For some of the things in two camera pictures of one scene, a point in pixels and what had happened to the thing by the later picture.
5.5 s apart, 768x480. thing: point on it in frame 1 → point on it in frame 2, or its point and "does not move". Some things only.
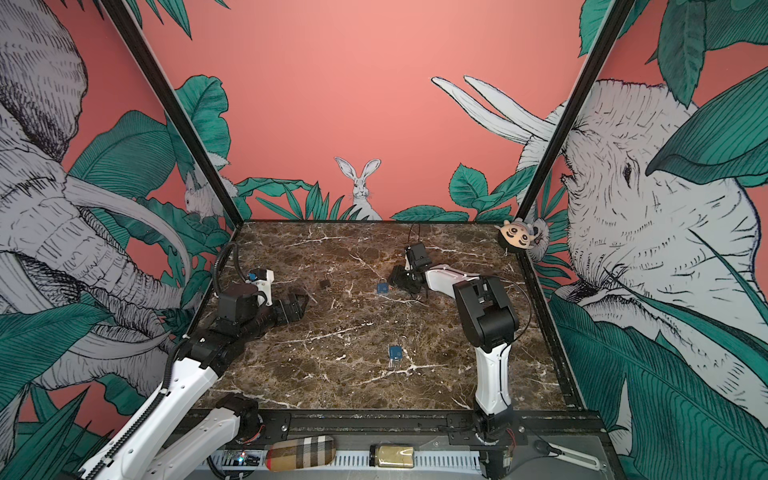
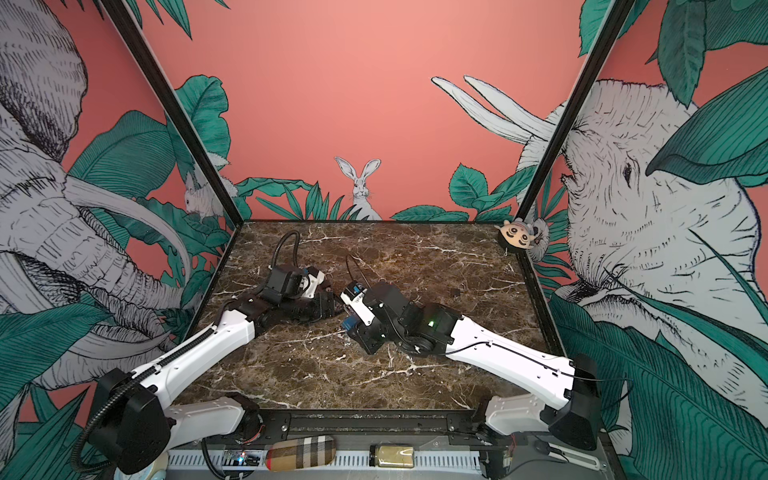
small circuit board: (242, 459) does not move
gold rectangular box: (389, 456) does not move
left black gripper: (296, 312) → (323, 312)
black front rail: (553, 426) does not move
